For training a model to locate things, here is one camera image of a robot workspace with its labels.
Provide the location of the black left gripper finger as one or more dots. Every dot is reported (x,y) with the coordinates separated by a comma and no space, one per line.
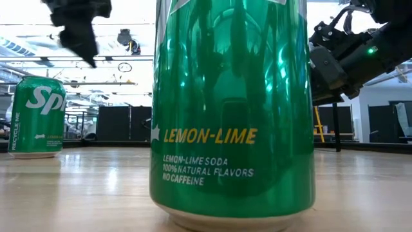
(78,40)

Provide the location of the green Sprite can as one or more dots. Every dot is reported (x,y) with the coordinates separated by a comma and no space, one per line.
(231,96)
(35,122)

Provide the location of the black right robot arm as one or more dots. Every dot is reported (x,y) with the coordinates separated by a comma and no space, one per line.
(396,38)

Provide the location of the black partition panel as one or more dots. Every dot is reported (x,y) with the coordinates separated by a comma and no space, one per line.
(112,122)
(346,119)
(141,122)

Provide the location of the yellow stand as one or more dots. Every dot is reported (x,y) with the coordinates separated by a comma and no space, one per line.
(320,129)

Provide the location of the grey plastic cover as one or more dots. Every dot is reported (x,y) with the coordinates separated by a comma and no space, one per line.
(404,116)

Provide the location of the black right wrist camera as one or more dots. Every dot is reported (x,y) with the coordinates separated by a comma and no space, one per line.
(334,37)

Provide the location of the black overhead camera fixture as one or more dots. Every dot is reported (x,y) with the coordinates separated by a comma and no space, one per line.
(124,37)

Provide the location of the wooden shelf black metal frame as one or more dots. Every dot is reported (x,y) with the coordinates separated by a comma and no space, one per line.
(337,129)

